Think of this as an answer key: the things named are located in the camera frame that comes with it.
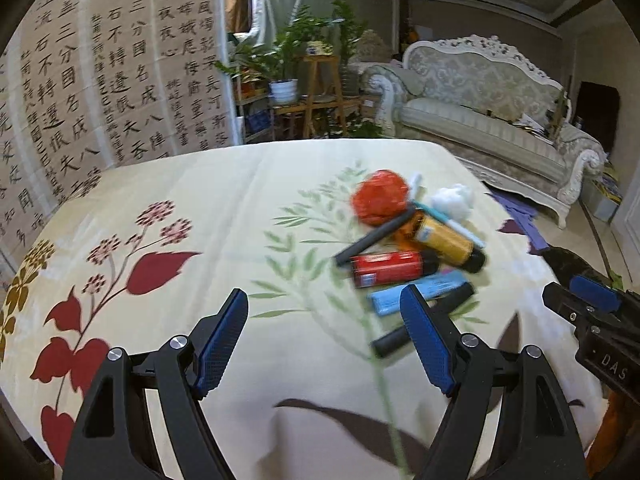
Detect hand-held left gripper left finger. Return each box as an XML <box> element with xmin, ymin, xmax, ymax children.
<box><xmin>62</xmin><ymin>288</ymin><xmax>249</xmax><ymax>480</ymax></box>

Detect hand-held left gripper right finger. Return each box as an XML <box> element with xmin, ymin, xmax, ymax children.
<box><xmin>399</xmin><ymin>284</ymin><xmax>587</xmax><ymax>480</ymax></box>

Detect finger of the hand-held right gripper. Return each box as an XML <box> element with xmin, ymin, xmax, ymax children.
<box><xmin>542</xmin><ymin>282</ymin><xmax>597</xmax><ymax>332</ymax></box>
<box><xmin>570</xmin><ymin>274</ymin><xmax>626</xmax><ymax>313</ymax></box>

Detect short black cylinder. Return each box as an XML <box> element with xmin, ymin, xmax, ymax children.
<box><xmin>371</xmin><ymin>327</ymin><xmax>413</xmax><ymax>359</ymax></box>

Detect black round bin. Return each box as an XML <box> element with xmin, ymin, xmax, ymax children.
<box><xmin>542</xmin><ymin>247</ymin><xmax>622</xmax><ymax>292</ymax></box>

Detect blue highlighter with black cap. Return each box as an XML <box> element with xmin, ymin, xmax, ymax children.
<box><xmin>367</xmin><ymin>275</ymin><xmax>476</xmax><ymax>317</ymax></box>

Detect red cylinder with black cap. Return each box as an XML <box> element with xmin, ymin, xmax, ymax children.
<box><xmin>350</xmin><ymin>250</ymin><xmax>441</xmax><ymax>289</ymax></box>

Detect orange bottle with black cap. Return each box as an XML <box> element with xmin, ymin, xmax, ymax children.
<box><xmin>412</xmin><ymin>212</ymin><xmax>487</xmax><ymax>273</ymax></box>

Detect orange wrapper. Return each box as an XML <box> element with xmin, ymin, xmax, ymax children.
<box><xmin>391</xmin><ymin>219</ymin><xmax>422</xmax><ymax>249</ymax></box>

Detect long black marker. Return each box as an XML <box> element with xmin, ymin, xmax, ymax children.
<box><xmin>334</xmin><ymin>207</ymin><xmax>417</xmax><ymax>268</ymax></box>

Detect white pen with teal cap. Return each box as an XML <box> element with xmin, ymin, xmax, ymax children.
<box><xmin>412</xmin><ymin>200</ymin><xmax>487</xmax><ymax>249</ymax></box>

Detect white plastic bag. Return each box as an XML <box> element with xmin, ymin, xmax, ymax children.
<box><xmin>431</xmin><ymin>185</ymin><xmax>476</xmax><ymax>221</ymax></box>

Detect red plastic bag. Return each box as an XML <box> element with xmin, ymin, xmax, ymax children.
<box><xmin>350</xmin><ymin>170</ymin><xmax>411</xmax><ymax>226</ymax></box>

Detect purple cloth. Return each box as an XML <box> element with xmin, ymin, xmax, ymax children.
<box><xmin>492</xmin><ymin>189</ymin><xmax>552</xmax><ymax>257</ymax></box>

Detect floral tablecloth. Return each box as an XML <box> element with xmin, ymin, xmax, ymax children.
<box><xmin>0</xmin><ymin>139</ymin><xmax>608</xmax><ymax>480</ymax></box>

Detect dark brown cabinet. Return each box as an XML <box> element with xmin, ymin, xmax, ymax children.
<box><xmin>579</xmin><ymin>81</ymin><xmax>621</xmax><ymax>154</ymax></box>

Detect papers on sofa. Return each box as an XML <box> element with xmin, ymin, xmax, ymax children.
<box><xmin>510</xmin><ymin>111</ymin><xmax>557</xmax><ymax>139</ymax></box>

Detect ornate white sofa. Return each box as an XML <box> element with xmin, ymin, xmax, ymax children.
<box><xmin>362</xmin><ymin>35</ymin><xmax>607</xmax><ymax>229</ymax></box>

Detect small leafy floor plant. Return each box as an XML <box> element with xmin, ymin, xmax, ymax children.
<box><xmin>344</xmin><ymin>114</ymin><xmax>387</xmax><ymax>139</ymax></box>

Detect metal shelf rack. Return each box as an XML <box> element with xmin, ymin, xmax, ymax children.
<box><xmin>231</xmin><ymin>35</ymin><xmax>275</xmax><ymax>144</ymax></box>

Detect grey sofa cushion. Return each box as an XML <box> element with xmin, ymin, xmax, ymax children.
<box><xmin>390</xmin><ymin>66</ymin><xmax>424</xmax><ymax>99</ymax></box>

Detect wooden plant stand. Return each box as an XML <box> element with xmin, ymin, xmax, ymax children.
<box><xmin>272</xmin><ymin>54</ymin><xmax>362</xmax><ymax>139</ymax></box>

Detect calligraphy folding screen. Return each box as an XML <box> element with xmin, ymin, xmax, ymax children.
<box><xmin>0</xmin><ymin>0</ymin><xmax>237</xmax><ymax>281</ymax></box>

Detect green plant in white pot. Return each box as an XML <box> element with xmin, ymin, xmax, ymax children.
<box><xmin>267</xmin><ymin>7</ymin><xmax>323</xmax><ymax>106</ymax></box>

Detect tall green plant grey pot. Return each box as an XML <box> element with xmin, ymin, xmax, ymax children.
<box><xmin>330</xmin><ymin>0</ymin><xmax>373</xmax><ymax>97</ymax></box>

